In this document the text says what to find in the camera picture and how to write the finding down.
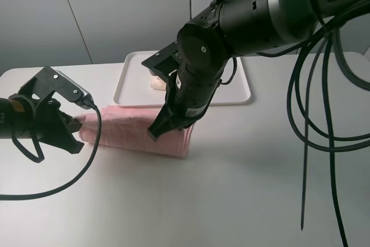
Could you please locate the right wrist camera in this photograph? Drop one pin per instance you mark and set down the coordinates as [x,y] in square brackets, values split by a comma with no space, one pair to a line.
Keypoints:
[164,62]

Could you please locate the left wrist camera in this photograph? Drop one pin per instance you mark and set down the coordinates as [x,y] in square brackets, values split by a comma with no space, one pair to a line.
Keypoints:
[49,81]

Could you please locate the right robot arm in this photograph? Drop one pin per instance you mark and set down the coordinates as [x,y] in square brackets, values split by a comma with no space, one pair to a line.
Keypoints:
[193,65]

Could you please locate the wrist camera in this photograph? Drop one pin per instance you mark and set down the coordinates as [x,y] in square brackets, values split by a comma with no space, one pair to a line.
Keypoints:
[49,81]
[164,62]

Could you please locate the white towel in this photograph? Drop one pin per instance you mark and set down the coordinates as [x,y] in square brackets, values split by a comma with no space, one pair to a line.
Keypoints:
[158,84]

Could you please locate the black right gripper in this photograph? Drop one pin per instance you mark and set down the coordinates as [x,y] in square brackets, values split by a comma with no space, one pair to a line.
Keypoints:
[187,101]

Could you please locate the white plastic tray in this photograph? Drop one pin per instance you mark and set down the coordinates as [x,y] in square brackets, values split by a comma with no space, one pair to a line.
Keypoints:
[133,89]

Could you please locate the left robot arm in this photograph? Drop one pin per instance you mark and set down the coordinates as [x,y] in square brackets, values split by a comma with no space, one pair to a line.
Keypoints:
[27,148]

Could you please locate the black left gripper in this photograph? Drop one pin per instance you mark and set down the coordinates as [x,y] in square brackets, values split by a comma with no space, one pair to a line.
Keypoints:
[42,122]

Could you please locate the pink towel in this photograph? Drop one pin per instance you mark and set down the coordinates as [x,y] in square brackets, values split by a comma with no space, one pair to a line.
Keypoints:
[126,128]

